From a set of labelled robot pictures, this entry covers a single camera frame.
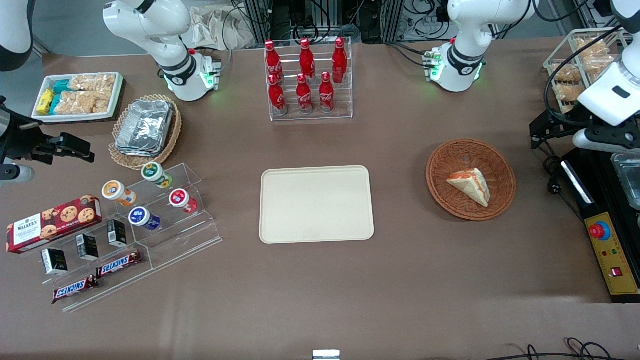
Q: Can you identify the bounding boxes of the black floor cables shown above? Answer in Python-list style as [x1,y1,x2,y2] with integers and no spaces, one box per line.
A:
[487,337,640,360]

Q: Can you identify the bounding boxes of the clear rice cracker bag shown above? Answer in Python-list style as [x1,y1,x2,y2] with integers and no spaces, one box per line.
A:
[55,91,96,115]
[93,90,114,114]
[70,74,117,94]

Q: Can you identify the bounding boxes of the small black carton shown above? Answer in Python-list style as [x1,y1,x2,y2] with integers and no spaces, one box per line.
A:
[41,247,69,276]
[107,219,129,248]
[76,233,100,262]

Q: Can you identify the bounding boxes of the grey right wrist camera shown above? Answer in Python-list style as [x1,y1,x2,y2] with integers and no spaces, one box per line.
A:
[0,164,36,183]

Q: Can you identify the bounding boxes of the yellow control panel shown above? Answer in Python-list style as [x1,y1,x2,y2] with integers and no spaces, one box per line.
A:
[584,212,640,296]

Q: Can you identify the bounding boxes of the green lid yogurt cup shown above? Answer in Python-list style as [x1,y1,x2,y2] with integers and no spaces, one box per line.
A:
[141,161,174,190]

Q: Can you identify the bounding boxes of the black power cable with plug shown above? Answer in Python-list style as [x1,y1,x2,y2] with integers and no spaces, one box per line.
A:
[542,154,586,222]

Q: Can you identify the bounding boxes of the Snickers chocolate bar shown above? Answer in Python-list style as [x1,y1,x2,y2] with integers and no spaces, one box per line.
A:
[52,275,100,305]
[96,250,143,279]

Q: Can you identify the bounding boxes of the clear acrylic stepped display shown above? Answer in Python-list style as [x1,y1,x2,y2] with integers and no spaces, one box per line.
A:
[40,162,223,314]

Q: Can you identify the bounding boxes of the black table appliance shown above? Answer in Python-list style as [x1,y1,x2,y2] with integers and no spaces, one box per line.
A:
[560,147,640,304]

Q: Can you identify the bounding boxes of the yellow snack packet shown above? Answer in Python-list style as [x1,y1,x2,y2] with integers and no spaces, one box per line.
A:
[35,89,55,116]

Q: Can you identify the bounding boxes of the red cola bottle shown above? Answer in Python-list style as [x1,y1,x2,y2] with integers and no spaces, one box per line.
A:
[296,73,314,115]
[264,40,284,84]
[299,38,317,81]
[332,37,348,84]
[319,71,335,114]
[268,74,288,116]

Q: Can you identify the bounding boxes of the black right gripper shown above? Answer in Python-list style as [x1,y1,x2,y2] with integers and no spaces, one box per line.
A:
[0,97,96,166]

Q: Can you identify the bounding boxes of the aluminium frame with cables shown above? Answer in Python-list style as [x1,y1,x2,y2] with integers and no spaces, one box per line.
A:
[235,0,451,45]

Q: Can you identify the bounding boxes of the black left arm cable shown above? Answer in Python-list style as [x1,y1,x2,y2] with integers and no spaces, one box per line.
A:
[544,25,623,127]

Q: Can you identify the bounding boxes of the clear acrylic bottle rack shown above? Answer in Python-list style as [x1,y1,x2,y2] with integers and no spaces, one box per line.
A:
[264,36,354,122]

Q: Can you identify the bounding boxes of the white rectangular snack tray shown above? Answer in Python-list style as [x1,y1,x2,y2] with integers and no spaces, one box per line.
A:
[31,71,125,124]

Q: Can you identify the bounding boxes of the brown wicker basket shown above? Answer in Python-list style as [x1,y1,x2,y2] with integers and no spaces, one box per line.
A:
[426,138,517,222]

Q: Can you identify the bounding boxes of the orange lid yogurt cup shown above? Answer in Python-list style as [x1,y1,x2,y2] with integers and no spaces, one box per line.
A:
[102,180,137,207]

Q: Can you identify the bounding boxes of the metal pan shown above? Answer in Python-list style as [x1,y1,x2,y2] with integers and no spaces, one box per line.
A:
[611,152,640,211]

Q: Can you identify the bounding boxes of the red lid yogurt cup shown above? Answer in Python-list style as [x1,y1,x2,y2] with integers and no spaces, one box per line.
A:
[168,188,199,215]

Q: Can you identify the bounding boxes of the blue lid yogurt cup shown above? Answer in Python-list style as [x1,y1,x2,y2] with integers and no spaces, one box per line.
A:
[128,206,162,232]

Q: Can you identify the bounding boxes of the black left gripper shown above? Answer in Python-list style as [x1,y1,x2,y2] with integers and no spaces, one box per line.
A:
[530,107,640,150]

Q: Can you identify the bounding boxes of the stack of foil trays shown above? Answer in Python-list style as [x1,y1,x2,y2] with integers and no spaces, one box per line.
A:
[115,100,174,157]

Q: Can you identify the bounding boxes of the beige plastic tray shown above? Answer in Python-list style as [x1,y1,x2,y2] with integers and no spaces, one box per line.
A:
[259,165,375,245]

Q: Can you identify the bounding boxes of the crumpled clear plastic sheet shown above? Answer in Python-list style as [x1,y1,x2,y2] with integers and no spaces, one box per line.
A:
[181,6,257,51]

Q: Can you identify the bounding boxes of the light oval wicker basket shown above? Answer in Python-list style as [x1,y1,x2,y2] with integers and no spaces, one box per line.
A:
[108,94,183,171]

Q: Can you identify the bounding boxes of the triangular sandwich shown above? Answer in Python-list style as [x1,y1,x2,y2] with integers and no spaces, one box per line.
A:
[446,167,491,208]

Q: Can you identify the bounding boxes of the red Walkers cookie box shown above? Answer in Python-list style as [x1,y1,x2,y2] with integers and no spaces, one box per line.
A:
[6,195,103,255]

